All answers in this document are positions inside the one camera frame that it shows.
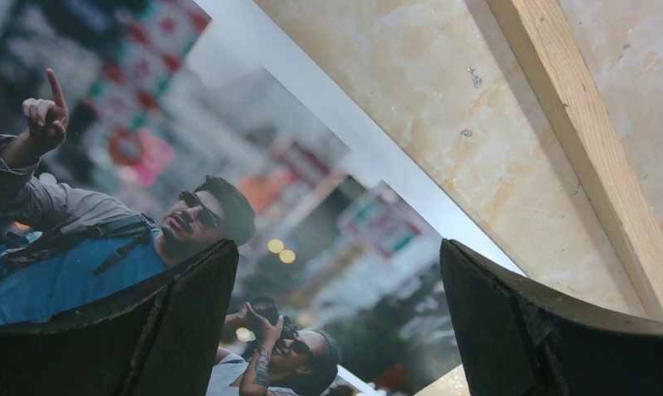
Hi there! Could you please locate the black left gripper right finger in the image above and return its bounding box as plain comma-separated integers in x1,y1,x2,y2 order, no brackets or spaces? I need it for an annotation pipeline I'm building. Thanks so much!
440,239,663,395

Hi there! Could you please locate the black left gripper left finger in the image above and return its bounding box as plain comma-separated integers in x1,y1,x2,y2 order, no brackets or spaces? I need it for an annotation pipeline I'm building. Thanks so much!
0,240,238,395

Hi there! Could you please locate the printed street photo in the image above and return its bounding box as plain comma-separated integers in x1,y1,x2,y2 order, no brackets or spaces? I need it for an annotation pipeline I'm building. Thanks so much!
0,0,529,396

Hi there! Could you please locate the light wooden picture frame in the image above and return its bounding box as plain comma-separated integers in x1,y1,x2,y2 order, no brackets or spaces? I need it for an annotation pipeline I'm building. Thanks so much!
488,1,663,321

